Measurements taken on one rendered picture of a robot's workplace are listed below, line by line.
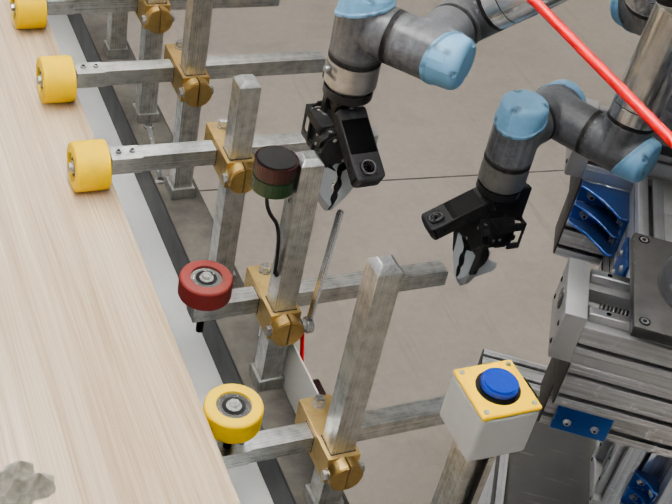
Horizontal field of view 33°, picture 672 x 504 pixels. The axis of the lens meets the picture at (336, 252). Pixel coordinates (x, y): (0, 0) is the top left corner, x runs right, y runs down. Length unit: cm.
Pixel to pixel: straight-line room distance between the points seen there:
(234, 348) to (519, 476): 84
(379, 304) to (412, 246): 192
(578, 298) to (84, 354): 71
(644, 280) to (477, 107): 238
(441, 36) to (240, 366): 66
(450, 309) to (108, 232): 155
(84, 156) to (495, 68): 268
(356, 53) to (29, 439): 65
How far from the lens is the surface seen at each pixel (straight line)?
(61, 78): 201
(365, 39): 154
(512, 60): 438
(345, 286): 181
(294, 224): 162
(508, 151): 175
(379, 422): 167
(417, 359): 298
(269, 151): 156
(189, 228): 212
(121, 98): 245
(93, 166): 181
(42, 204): 183
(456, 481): 128
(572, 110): 181
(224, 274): 172
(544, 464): 256
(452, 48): 151
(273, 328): 172
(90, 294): 167
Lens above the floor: 204
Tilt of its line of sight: 39 degrees down
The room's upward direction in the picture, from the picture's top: 13 degrees clockwise
